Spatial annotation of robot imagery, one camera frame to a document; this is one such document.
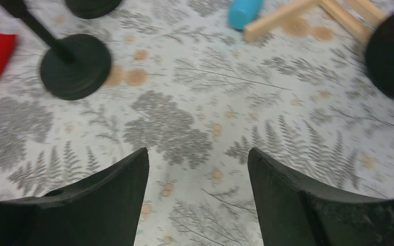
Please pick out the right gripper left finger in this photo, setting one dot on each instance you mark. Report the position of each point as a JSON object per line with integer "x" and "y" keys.
{"x": 102, "y": 209}

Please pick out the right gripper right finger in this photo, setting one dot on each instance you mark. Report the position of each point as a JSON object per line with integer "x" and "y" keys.
{"x": 295, "y": 209}

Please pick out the floral table mat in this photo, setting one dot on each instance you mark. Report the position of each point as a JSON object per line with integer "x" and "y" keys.
{"x": 188, "y": 88}

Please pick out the blue microphone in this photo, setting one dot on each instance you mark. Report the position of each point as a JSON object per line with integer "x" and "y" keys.
{"x": 243, "y": 12}

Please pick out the wooden clothes rack frame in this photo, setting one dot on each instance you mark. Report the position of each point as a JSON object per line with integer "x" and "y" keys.
{"x": 300, "y": 18}

